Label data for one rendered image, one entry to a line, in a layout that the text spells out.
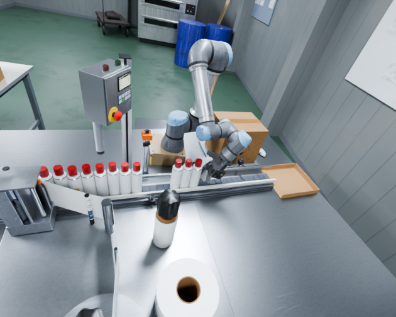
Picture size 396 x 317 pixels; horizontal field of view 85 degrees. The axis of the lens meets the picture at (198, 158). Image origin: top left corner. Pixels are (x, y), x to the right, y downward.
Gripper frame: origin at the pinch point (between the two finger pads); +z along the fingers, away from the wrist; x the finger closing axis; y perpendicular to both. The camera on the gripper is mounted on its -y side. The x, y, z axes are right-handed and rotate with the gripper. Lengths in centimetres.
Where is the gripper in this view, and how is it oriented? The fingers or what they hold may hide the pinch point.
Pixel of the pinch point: (200, 178)
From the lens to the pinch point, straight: 121.1
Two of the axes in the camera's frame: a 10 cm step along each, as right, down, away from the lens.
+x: 7.2, 3.3, 6.1
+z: -6.3, 6.8, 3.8
